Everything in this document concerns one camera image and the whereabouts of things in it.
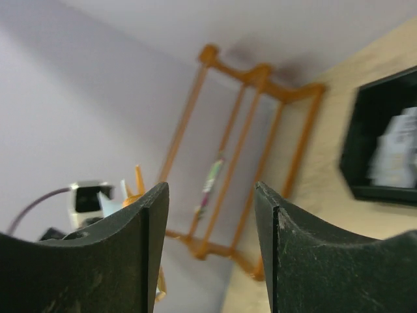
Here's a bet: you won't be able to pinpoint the orange wooden tiered rack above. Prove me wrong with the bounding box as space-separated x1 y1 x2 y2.
158 44 326 283

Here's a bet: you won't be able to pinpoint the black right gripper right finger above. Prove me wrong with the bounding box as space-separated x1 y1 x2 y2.
255 182 416 313

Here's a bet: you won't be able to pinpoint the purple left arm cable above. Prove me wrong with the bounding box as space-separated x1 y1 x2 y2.
6 188 71 235

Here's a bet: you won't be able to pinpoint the black three-compartment organizer box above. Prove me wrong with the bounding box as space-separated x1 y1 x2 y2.
339 65 417 207

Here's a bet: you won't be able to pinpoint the yellow leather card holder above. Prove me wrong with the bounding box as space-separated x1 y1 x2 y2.
119 164 167 303

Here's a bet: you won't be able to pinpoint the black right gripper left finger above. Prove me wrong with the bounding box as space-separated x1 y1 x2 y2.
1 182 169 312

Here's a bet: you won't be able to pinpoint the white cards in box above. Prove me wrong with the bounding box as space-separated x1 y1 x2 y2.
367 106 416 188

